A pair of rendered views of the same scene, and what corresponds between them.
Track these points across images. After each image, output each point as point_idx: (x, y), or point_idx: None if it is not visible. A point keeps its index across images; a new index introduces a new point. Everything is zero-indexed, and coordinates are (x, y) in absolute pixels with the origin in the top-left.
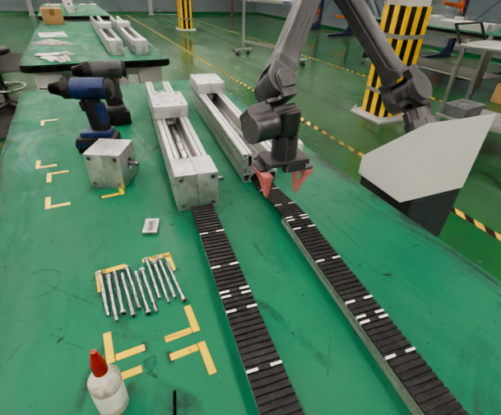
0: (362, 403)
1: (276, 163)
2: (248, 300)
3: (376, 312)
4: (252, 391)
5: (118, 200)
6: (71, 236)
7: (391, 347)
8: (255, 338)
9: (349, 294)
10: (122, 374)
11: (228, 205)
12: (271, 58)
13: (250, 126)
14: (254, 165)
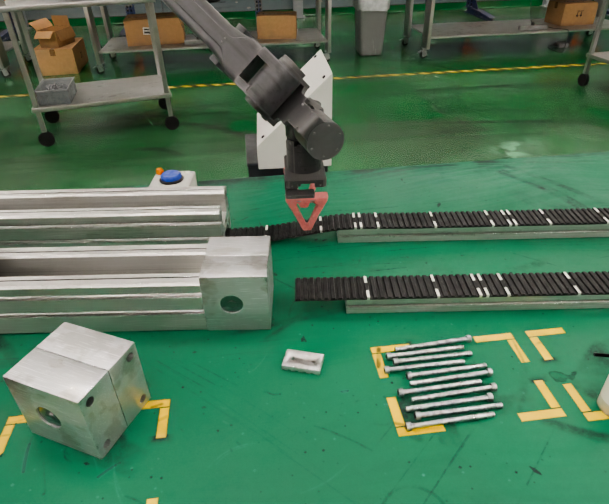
0: (576, 255)
1: (323, 174)
2: (492, 277)
3: (504, 214)
4: (579, 307)
5: (191, 407)
6: (288, 482)
7: (540, 218)
8: (539, 282)
9: (481, 221)
10: (576, 400)
11: (278, 277)
12: (243, 51)
13: (327, 135)
14: (295, 196)
